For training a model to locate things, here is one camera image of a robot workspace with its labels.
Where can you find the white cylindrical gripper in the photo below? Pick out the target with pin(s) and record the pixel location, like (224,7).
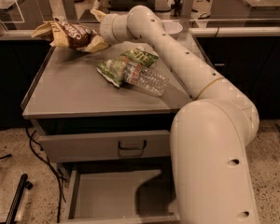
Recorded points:
(105,28)

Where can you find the brown chip bag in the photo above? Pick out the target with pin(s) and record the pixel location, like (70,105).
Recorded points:
(65,35)

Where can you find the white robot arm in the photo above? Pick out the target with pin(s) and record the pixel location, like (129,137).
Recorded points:
(208,135)

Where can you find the green chip bag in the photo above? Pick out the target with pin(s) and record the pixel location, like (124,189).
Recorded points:
(112,70)

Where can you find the grey drawer cabinet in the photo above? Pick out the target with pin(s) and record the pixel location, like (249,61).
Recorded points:
(69,96)

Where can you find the grey top drawer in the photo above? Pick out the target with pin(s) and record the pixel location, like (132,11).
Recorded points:
(105,146)

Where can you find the grey open middle drawer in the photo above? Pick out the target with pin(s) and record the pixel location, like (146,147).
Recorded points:
(121,193)

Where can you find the clear plastic water bottle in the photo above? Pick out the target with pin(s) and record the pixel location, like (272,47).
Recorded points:
(145,79)

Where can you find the white bowl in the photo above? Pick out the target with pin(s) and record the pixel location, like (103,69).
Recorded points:
(172,28)

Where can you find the black bar on floor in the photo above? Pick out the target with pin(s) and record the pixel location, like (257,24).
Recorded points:
(24,183)

